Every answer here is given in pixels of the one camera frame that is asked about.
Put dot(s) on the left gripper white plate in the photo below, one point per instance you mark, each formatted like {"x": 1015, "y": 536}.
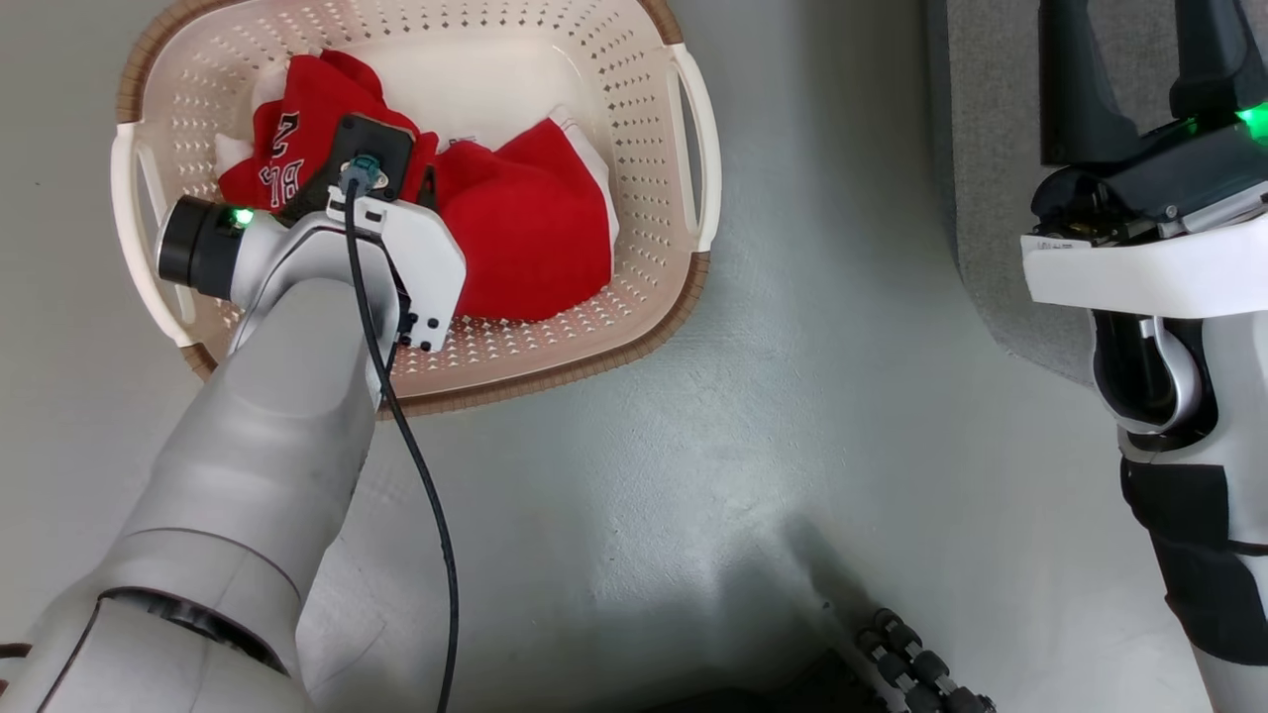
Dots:
{"x": 426, "y": 267}

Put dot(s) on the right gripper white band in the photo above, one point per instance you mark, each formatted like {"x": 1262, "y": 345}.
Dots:
{"x": 1149, "y": 248}

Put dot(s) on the red garment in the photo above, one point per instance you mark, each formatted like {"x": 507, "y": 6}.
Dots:
{"x": 535, "y": 233}

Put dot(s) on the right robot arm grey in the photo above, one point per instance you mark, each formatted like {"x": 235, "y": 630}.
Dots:
{"x": 1209, "y": 475}

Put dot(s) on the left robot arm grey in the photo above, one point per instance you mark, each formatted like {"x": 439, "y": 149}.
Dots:
{"x": 258, "y": 446}

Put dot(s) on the grey fabric sofa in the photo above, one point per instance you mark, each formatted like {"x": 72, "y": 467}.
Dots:
{"x": 991, "y": 149}

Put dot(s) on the cream perforated laundry basket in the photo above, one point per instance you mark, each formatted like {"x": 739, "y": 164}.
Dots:
{"x": 555, "y": 342}

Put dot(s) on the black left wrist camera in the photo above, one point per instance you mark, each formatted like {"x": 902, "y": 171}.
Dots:
{"x": 376, "y": 144}

